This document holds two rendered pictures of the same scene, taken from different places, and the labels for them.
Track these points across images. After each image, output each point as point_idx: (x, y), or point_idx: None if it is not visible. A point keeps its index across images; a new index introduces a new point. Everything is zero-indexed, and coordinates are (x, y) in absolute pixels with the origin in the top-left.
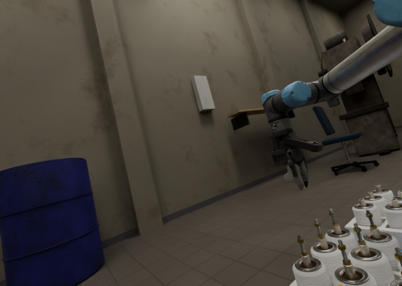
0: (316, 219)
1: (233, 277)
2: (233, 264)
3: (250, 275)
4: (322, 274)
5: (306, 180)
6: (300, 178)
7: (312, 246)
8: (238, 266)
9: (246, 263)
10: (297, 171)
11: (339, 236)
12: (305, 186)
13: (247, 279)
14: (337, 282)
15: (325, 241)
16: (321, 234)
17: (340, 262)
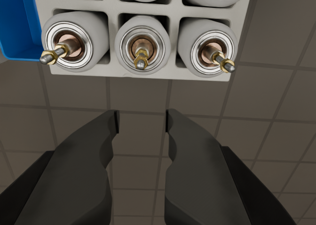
0: (143, 63)
1: (141, 172)
2: (119, 187)
3: (127, 158)
4: (223, 24)
5: (112, 121)
6: (195, 133)
7: (152, 69)
8: (120, 180)
9: (109, 176)
10: (223, 170)
11: (85, 38)
12: (119, 115)
13: (136, 156)
14: None
15: (145, 46)
16: (142, 53)
17: (154, 20)
